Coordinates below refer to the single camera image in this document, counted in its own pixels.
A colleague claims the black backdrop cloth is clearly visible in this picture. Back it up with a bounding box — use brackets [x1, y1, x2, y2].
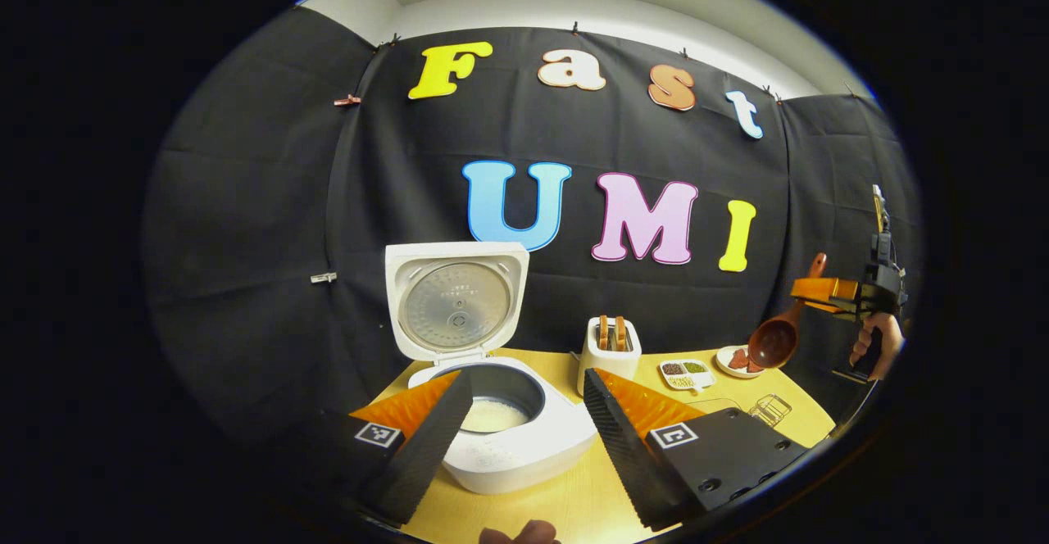
[141, 7, 923, 447]

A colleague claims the clear chopstick holder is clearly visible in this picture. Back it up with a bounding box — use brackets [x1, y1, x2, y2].
[748, 393, 793, 428]

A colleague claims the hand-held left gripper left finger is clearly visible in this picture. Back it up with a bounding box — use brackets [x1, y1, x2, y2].
[279, 369, 475, 526]

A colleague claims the white round plate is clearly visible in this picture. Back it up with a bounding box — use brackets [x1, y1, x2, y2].
[715, 345, 767, 379]

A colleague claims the white toaster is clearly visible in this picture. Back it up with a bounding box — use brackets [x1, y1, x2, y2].
[577, 315, 643, 397]

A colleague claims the white divided bean dish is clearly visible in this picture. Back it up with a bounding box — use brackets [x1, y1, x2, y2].
[658, 359, 716, 392]

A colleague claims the white rice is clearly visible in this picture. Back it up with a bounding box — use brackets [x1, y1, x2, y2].
[461, 397, 531, 434]

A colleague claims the white rice cooker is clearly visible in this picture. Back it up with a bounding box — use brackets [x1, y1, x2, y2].
[385, 241, 597, 495]

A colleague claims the brown wooden spoon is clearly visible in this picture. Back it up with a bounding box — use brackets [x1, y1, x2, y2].
[748, 253, 829, 369]

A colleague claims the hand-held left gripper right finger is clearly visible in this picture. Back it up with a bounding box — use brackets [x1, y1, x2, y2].
[582, 368, 812, 531]

